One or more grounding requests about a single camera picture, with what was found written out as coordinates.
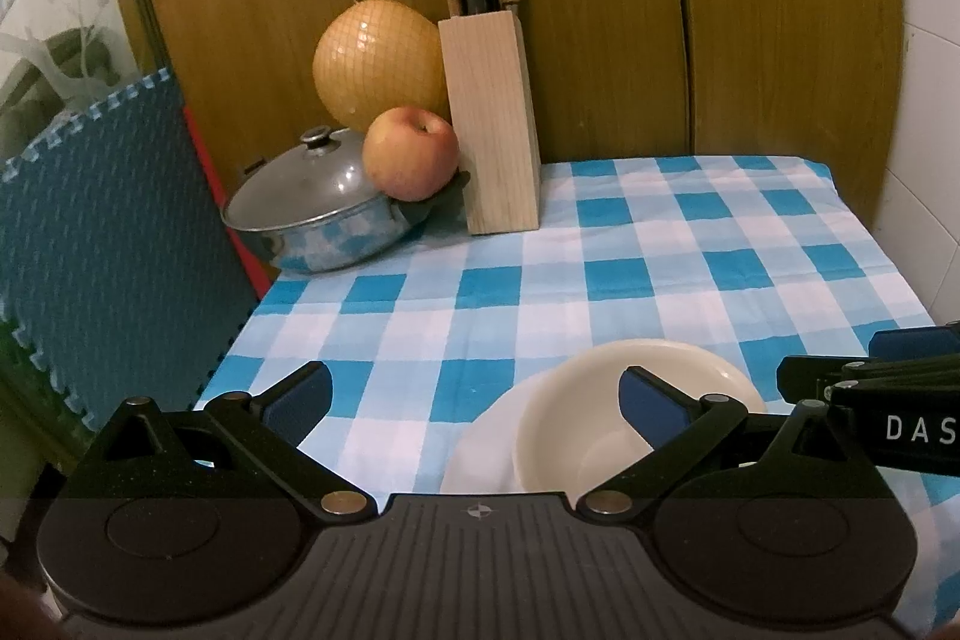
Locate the wooden knife block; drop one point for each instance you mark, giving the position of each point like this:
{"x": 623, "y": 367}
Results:
{"x": 495, "y": 123}

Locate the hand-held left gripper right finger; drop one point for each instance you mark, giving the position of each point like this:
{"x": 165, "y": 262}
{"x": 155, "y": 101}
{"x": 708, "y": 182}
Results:
{"x": 652, "y": 407}

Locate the red apple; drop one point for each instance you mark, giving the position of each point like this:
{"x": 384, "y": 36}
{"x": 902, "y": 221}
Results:
{"x": 409, "y": 153}

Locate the green foam mat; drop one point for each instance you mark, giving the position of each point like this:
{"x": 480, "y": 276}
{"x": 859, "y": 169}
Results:
{"x": 30, "y": 377}

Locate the white plate red flower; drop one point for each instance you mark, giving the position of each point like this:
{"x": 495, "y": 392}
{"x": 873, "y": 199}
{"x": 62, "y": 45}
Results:
{"x": 487, "y": 445}

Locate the steel cooking pot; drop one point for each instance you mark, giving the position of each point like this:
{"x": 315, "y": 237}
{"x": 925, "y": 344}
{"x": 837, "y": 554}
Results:
{"x": 322, "y": 246}

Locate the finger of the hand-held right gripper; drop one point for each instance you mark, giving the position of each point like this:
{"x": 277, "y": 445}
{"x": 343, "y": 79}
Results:
{"x": 825, "y": 376}

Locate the yellow pomelo in net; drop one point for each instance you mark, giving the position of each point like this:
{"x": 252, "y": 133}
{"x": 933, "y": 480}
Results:
{"x": 375, "y": 63}

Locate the steel pot lid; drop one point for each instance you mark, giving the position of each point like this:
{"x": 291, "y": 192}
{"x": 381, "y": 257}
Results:
{"x": 315, "y": 183}

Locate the blue foam mat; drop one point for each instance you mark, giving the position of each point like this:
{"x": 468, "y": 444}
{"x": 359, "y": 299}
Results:
{"x": 112, "y": 250}

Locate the white plastic chair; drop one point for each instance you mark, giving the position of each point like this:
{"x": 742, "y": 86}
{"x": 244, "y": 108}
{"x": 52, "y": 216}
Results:
{"x": 67, "y": 70}

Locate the cream ceramic bowl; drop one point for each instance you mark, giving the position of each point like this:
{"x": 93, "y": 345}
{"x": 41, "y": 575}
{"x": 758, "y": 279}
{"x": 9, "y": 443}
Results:
{"x": 577, "y": 400}

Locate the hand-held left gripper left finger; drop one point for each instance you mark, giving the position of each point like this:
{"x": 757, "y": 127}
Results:
{"x": 304, "y": 396}

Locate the blue white checkered tablecloth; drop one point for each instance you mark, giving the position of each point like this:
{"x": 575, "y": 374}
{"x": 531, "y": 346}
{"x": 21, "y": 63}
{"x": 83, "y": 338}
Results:
{"x": 637, "y": 280}

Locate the wooden cabinet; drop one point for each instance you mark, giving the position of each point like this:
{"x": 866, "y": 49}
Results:
{"x": 600, "y": 10}

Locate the red board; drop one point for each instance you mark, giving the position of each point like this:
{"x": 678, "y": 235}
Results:
{"x": 225, "y": 197}

